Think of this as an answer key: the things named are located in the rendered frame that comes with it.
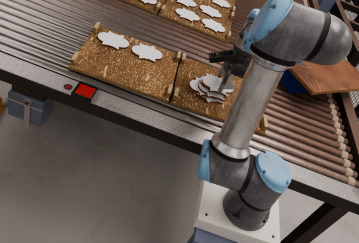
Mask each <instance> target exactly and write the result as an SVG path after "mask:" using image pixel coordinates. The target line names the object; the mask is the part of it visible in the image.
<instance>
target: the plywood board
mask: <svg viewBox="0 0 359 243"><path fill-rule="evenodd" d="M288 70H289V71H290V72H291V73H292V74H293V75H294V76H295V78H296V79H297V80H298V81H299V82H300V83H301V84H302V85H303V86H304V87H305V88H306V90H307V91H308V92H309V93H310V94H311V95H320V94H327V93H339V92H352V91H359V71H358V70H357V69H356V68H355V67H353V66H352V65H351V64H350V63H349V62H348V61H347V60H346V59H344V60H343V61H341V62H339V63H337V64H335V65H319V64H315V63H312V62H308V61H303V62H302V63H301V64H299V65H297V64H295V66H294V67H292V68H290V69H288Z"/></svg>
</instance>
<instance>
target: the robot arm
mask: <svg viewBox="0 0 359 243"><path fill-rule="evenodd" d="M352 41H353V40H352V35H351V32H350V30H349V28H348V27H347V25H346V24H345V23H344V22H343V21H342V20H341V19H339V18H338V17H336V16H334V15H332V14H329V13H325V12H322V11H319V10H317V9H313V8H311V7H308V6H305V5H302V4H299V3H296V2H294V1H293V0H267V1H266V3H265V4H264V5H263V7H262V8H261V9H253V10H252V11H251V12H250V14H249V15H248V17H247V19H246V21H245V23H244V25H243V27H242V29H241V31H240V33H239V35H238V37H237V39H236V41H235V44H234V46H233V48H234V50H226V51H218V52H211V53H209V62H210V63H215V62H224V63H223V65H222V67H221V69H220V72H219V74H218V77H219V78H221V76H222V75H223V74H224V75H223V77H222V81H221V83H220V86H219V88H218V93H219V94H221V92H222V91H223V89H231V90H232V89H234V88H235V85H234V84H233V83H232V79H233V77H232V75H235V76H237V77H239V78H241V79H243V80H242V82H241V84H240V87H239V89H238V91H237V94H236V96H235V98H234V100H233V103H232V105H231V107H230V110H229V112H228V114H227V117H226V119H225V121H224V124H223V126H222V128H221V131H220V132H217V133H215V134H213V136H212V138H211V140H210V139H205V140H204V142H203V145H202V149H201V154H200V159H199V164H198V177H199V178H200V179H202V180H204V181H207V182H209V183H210V184H211V183H213V184H216V185H219V186H222V187H225V188H227V189H229V191H228V192H227V193H226V195H225V196H224V199H223V209H224V212H225V214H226V216H227V218H228V219H229V220H230V221H231V222H232V223H233V224H234V225H235V226H237V227H239V228H240V229H243V230H246V231H257V230H259V229H261V228H262V227H263V226H264V225H265V224H266V222H267V221H268V219H269V215H270V210H271V207H272V206H273V205H274V203H275V202H276V201H277V200H278V198H279V197H280V196H281V195H282V194H283V193H284V192H285V191H286V190H287V187H288V186H289V184H290V182H291V179H292V175H291V171H290V168H289V166H288V165H287V164H286V163H285V161H284V160H283V159H282V158H281V157H280V156H278V155H277V154H275V153H273V152H269V151H263V152H260V153H259V154H257V156H256V155H252V154H250V152H251V150H250V148H249V146H248V145H249V143H250V141H251V139H252V137H253V135H254V133H255V131H256V128H257V126H258V124H259V122H260V120H261V118H262V116H263V114H264V112H265V110H266V108H267V106H268V104H269V102H270V99H271V97H272V95H273V94H274V92H275V90H276V88H277V86H278V83H279V81H280V79H281V78H282V76H283V74H284V72H285V70H287V69H290V68H292V67H294V66H295V64H297V65H299V64H301V63H302V62H303V61H308V62H312V63H315V64H319V65H335V64H337V63H339V62H341V61H343V60H344V59H345V58H346V57H347V56H348V54H349V53H350V50H351V48H352Z"/></svg>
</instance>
